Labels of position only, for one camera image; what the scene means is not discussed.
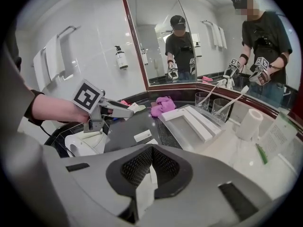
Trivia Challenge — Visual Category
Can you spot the black cable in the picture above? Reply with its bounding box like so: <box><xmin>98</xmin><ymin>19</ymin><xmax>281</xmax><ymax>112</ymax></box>
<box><xmin>39</xmin><ymin>124</ymin><xmax>74</xmax><ymax>157</ymax></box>

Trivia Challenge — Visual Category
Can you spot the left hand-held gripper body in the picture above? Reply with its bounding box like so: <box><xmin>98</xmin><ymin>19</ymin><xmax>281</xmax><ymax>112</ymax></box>
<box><xmin>71</xmin><ymin>79</ymin><xmax>107</xmax><ymax>134</ymax></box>

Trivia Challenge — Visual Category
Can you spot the white toothbrush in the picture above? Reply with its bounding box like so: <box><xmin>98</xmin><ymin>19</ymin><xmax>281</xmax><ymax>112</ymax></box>
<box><xmin>197</xmin><ymin>79</ymin><xmax>227</xmax><ymax>106</ymax></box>
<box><xmin>214</xmin><ymin>85</ymin><xmax>250</xmax><ymax>116</ymax></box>

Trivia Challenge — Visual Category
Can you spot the angled side wall mirror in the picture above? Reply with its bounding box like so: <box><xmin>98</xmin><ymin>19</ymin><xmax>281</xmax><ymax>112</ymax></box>
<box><xmin>119</xmin><ymin>0</ymin><xmax>198</xmax><ymax>91</ymax></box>

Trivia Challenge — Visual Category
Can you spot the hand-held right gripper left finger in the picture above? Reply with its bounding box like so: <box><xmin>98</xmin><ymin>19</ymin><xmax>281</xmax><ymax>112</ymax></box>
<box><xmin>0</xmin><ymin>44</ymin><xmax>153</xmax><ymax>227</ymax></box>

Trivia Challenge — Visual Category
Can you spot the white bottle with black cap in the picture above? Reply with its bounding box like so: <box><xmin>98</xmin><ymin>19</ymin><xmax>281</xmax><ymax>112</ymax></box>
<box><xmin>114</xmin><ymin>45</ymin><xmax>129</xmax><ymax>70</ymax></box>

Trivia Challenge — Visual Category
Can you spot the clear acrylic tray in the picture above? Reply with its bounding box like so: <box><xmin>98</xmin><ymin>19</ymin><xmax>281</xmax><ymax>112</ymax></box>
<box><xmin>157</xmin><ymin>104</ymin><xmax>227</xmax><ymax>151</ymax></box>

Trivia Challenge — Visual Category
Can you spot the clear drinking glass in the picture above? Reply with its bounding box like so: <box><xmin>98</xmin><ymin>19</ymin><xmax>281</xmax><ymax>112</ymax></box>
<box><xmin>211</xmin><ymin>98</ymin><xmax>232</xmax><ymax>123</ymax></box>
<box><xmin>195</xmin><ymin>91</ymin><xmax>211</xmax><ymax>110</ymax></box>

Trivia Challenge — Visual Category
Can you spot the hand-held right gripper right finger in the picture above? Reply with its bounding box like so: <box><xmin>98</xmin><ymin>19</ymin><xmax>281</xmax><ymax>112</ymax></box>
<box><xmin>137</xmin><ymin>143</ymin><xmax>285</xmax><ymax>227</ymax></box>

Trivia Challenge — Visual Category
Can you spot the white tape roll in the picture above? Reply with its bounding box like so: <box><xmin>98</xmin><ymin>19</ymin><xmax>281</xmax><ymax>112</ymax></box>
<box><xmin>235</xmin><ymin>108</ymin><xmax>264</xmax><ymax>142</ymax></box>

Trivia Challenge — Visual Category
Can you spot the purple towel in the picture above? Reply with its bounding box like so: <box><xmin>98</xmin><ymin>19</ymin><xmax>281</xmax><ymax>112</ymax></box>
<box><xmin>150</xmin><ymin>96</ymin><xmax>177</xmax><ymax>118</ymax></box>

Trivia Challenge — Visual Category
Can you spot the large wall mirror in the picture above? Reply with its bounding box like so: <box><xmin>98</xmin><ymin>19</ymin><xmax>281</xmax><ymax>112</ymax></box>
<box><xmin>174</xmin><ymin>0</ymin><xmax>303</xmax><ymax>118</ymax></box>

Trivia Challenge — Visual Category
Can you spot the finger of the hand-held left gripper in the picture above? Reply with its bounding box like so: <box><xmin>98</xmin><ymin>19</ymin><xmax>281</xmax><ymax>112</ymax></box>
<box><xmin>101</xmin><ymin>99</ymin><xmax>135</xmax><ymax>118</ymax></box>

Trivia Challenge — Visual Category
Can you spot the white toilet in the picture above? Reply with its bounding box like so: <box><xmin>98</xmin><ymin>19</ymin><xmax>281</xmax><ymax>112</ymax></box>
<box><xmin>64</xmin><ymin>128</ymin><xmax>111</xmax><ymax>157</ymax></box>

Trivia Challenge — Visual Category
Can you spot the printed card with green edge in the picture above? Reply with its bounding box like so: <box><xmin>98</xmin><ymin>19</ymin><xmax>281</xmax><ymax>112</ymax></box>
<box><xmin>259</xmin><ymin>112</ymin><xmax>299</xmax><ymax>161</ymax></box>

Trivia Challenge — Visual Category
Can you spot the black forearm band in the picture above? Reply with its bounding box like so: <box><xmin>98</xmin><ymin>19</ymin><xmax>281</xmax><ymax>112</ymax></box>
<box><xmin>23</xmin><ymin>89</ymin><xmax>45</xmax><ymax>125</ymax></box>

